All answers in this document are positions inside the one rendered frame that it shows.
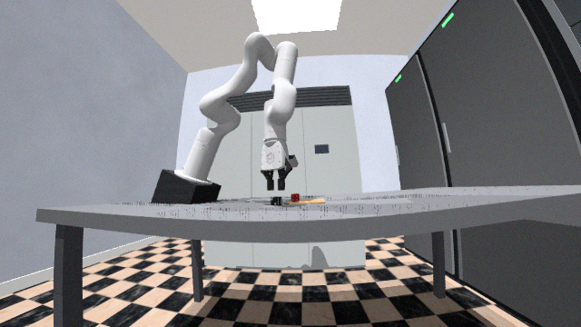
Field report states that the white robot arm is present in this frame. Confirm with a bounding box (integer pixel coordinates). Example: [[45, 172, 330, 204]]
[[174, 32, 298, 184]]

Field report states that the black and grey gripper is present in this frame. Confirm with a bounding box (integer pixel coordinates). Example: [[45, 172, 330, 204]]
[[261, 140, 292, 191]]

